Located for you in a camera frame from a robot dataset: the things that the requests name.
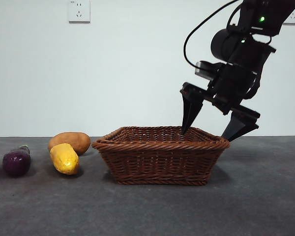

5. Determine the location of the brown wicker basket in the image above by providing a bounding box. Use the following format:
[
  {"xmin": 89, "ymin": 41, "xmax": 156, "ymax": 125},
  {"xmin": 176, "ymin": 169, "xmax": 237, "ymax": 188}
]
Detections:
[{"xmin": 91, "ymin": 126, "xmax": 231, "ymax": 186}]

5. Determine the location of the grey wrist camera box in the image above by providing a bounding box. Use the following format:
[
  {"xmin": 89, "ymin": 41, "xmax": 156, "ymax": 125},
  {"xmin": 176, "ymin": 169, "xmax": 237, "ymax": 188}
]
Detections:
[{"xmin": 195, "ymin": 60, "xmax": 222, "ymax": 81}]

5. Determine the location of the purple eggplant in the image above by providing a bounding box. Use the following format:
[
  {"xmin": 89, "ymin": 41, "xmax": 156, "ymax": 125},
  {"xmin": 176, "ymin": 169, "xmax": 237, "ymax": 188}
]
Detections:
[{"xmin": 2, "ymin": 145, "xmax": 32, "ymax": 177}]

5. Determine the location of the black cable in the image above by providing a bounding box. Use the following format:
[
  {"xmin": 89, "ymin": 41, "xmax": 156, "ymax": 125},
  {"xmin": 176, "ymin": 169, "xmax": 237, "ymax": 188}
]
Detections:
[{"xmin": 183, "ymin": 0, "xmax": 241, "ymax": 72}]

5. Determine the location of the brown potato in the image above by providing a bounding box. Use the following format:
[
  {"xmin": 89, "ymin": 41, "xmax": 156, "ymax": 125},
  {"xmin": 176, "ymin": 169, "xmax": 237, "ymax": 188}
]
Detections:
[{"xmin": 48, "ymin": 132, "xmax": 91, "ymax": 156}]

